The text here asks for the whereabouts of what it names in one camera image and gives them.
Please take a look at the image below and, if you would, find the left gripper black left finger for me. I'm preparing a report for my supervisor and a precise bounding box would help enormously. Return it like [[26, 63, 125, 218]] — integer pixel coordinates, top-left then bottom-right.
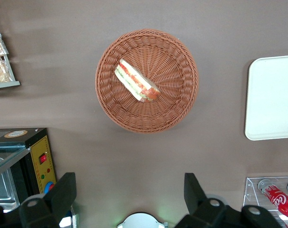
[[19, 172, 77, 228]]

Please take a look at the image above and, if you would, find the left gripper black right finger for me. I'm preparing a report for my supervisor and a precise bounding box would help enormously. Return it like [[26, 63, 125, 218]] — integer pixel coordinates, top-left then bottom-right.
[[174, 172, 242, 228]]

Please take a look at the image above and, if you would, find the triangle sandwich with tomato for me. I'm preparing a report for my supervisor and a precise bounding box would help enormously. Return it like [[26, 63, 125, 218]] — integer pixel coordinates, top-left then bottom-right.
[[114, 58, 162, 104]]

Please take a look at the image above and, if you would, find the tray of packaged snacks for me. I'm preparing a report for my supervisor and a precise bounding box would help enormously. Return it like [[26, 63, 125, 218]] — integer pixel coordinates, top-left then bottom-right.
[[0, 11, 20, 90]]

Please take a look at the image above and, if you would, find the cream rectangular serving tray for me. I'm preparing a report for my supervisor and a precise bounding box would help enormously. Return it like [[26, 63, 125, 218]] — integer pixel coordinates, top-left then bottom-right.
[[244, 55, 288, 141]]

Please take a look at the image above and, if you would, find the brown round wicker basket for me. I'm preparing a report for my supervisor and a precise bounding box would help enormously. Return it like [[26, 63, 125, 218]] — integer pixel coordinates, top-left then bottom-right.
[[95, 28, 199, 134]]

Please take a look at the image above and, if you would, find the black food warmer cabinet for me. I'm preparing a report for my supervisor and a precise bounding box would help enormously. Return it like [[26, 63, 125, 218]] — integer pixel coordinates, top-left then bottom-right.
[[0, 127, 57, 213]]

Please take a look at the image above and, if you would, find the clear acrylic bottle rack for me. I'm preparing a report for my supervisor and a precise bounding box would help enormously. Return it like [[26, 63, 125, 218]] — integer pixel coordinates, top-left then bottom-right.
[[242, 176, 288, 228]]

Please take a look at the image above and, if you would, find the steel food pan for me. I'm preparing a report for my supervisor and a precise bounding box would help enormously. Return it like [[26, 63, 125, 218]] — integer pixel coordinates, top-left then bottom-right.
[[0, 156, 19, 212]]

